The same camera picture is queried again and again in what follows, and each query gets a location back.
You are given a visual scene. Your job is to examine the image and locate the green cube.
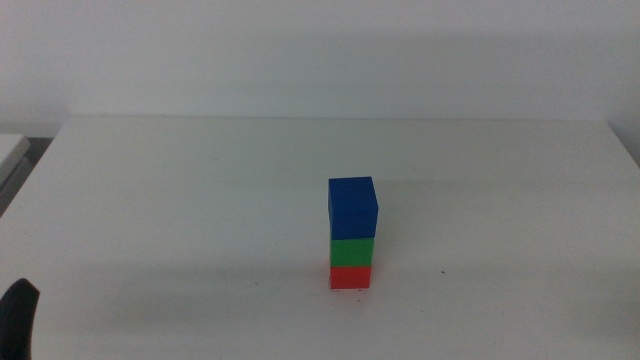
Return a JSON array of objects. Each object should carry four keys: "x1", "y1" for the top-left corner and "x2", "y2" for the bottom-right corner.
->
[{"x1": 329, "y1": 237, "x2": 375, "y2": 268}]

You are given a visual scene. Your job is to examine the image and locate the blue cube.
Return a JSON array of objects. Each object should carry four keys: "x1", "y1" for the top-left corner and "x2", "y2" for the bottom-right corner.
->
[{"x1": 327, "y1": 176, "x2": 380, "y2": 241}]

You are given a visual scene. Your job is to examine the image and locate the red cube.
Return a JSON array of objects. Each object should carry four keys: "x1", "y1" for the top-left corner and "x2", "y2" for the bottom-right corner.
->
[{"x1": 329, "y1": 265, "x2": 373, "y2": 291}]

